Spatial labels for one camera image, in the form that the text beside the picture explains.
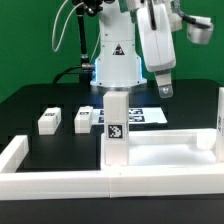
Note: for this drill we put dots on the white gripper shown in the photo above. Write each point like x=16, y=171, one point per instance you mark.
x=157, y=44

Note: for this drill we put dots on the white desk tabletop tray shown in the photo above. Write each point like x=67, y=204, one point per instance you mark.
x=172, y=148

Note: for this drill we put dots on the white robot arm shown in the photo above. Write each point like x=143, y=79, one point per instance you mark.
x=137, y=35

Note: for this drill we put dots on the marker tag sheet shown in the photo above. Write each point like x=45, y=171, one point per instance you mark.
x=143, y=115

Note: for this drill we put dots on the white front fence bar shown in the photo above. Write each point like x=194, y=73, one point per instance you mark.
x=112, y=183

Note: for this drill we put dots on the white fence bar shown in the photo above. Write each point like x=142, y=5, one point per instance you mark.
x=112, y=183
x=13, y=155

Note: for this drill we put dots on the white left fence bar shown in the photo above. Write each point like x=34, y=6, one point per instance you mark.
x=13, y=155

